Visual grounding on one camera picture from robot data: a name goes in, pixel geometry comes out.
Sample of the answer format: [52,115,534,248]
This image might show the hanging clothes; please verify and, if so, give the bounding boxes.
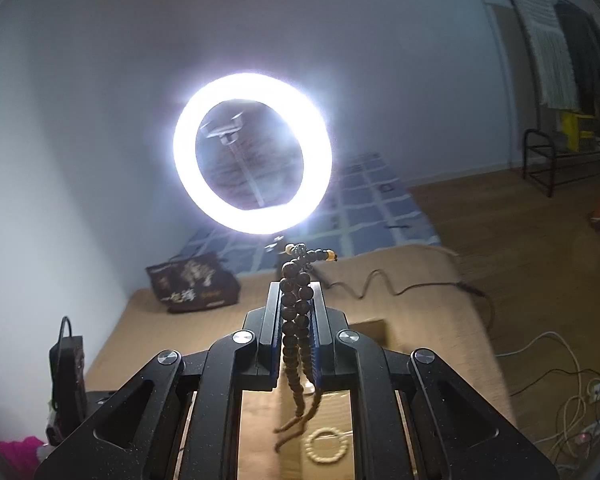
[512,0,600,113]

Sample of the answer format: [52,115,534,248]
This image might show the yellow box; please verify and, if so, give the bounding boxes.
[560,112,597,153]

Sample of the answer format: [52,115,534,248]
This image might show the blue checkered bed sheet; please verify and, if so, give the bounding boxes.
[178,153,441,275]

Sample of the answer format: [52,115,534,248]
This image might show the cardboard box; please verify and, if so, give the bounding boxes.
[237,316,389,480]

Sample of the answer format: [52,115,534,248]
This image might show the ring light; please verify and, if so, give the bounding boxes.
[173,73,332,235]

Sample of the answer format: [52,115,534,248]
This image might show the white cables on floor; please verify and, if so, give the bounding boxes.
[494,331,600,466]

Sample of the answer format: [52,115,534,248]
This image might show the black power cable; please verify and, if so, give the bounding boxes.
[314,266,496,331]

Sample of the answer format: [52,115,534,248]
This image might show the cream bead bracelet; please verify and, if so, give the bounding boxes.
[304,428,354,466]

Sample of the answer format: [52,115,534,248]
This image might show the brown wooden bead necklace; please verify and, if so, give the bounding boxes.
[272,242,340,453]

